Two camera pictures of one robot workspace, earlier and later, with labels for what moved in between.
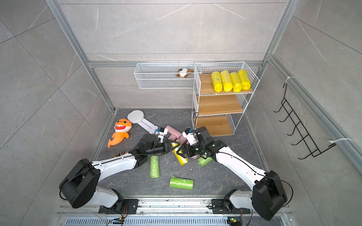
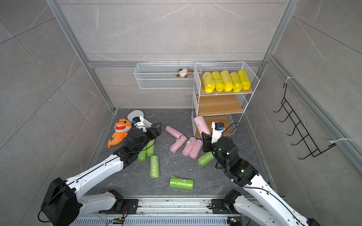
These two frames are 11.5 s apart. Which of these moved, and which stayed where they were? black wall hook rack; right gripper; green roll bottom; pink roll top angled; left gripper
Moved: right gripper; left gripper
Stayed: pink roll top angled; green roll bottom; black wall hook rack
